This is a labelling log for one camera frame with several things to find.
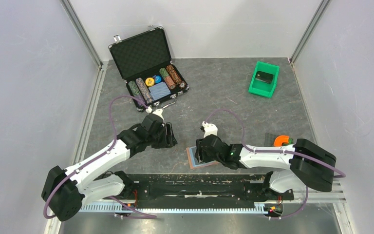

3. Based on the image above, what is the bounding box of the tan leather card holder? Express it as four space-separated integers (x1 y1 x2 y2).
186 146 219 169

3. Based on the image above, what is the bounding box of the black credit card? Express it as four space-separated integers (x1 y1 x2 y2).
255 71 274 84

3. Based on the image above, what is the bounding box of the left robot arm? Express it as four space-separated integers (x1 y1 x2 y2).
41 113 177 221

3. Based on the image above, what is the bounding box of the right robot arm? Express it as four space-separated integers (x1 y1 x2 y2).
195 135 337 199

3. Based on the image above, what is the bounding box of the blue playing card deck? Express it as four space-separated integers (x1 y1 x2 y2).
149 82 171 101

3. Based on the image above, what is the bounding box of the purple poker chip row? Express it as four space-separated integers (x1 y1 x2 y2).
135 78 154 104

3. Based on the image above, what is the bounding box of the green red chip row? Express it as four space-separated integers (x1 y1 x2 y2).
159 68 176 90

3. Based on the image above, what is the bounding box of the green poker chip row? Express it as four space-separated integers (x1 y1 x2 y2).
128 81 144 101

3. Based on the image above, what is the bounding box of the yellow dealer button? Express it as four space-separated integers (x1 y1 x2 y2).
145 77 155 87

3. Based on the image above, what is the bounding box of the orange brown chip row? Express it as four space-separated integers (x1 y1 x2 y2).
166 65 186 88

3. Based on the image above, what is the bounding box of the colourful toy block set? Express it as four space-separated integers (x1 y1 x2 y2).
264 133 294 147

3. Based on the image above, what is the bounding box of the green plastic bin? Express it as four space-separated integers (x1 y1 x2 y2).
248 61 280 98

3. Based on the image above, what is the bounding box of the black poker chip case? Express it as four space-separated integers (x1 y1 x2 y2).
108 26 189 112

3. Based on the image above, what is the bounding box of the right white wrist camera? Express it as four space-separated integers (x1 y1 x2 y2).
202 121 218 138

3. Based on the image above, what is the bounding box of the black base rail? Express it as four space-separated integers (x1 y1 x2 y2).
115 174 294 213

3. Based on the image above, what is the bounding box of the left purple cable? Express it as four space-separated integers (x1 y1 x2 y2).
42 95 157 220

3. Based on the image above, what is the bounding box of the purple cable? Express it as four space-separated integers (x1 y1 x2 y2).
205 109 346 220
42 95 157 220

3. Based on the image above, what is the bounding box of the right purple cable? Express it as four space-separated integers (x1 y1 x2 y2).
205 109 346 220

